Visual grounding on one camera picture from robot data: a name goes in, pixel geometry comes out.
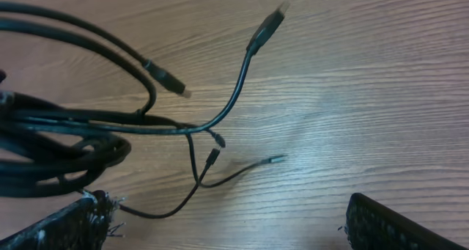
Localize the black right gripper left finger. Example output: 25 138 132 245
1 190 118 250

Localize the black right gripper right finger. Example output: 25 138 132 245
344 193 468 250

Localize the black USB cable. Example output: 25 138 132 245
0 0 290 199

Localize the black cable silver plug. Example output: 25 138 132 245
119 130 286 219

